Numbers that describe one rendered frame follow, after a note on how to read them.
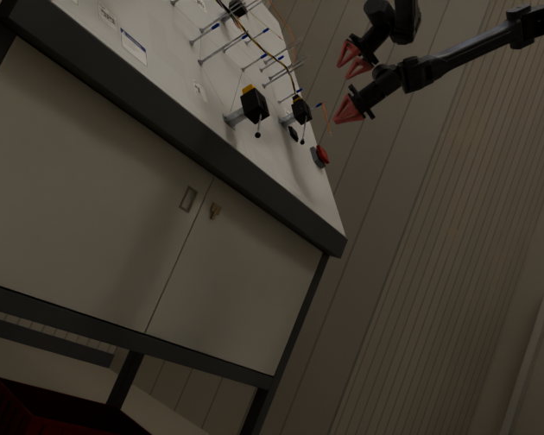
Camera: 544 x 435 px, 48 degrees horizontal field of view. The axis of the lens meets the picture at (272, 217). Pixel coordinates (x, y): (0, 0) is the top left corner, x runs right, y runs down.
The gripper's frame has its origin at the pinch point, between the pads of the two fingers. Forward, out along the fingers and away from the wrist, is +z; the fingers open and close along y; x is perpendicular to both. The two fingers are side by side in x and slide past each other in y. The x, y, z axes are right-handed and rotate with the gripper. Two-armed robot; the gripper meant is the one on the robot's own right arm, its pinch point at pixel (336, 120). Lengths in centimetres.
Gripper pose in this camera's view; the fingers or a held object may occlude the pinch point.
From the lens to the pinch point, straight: 174.3
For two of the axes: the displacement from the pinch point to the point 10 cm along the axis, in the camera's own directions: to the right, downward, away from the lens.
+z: -7.9, 5.5, 2.7
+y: -5.5, -4.5, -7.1
